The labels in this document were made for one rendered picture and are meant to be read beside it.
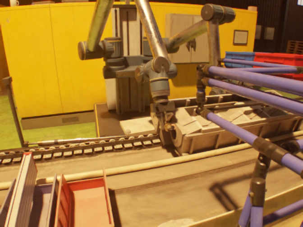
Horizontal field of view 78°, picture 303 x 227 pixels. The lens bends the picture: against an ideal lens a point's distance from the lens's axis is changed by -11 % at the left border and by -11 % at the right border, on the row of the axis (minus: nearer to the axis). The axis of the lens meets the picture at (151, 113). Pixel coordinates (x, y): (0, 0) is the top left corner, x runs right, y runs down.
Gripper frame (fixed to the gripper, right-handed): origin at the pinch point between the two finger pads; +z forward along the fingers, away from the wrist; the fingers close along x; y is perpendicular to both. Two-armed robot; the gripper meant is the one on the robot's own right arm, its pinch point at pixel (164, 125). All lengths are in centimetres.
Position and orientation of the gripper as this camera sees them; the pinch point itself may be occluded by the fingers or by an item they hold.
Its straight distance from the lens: 119.1
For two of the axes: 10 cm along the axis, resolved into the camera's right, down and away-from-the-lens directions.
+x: 9.6, -1.1, 2.6
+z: 1.2, 9.9, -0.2
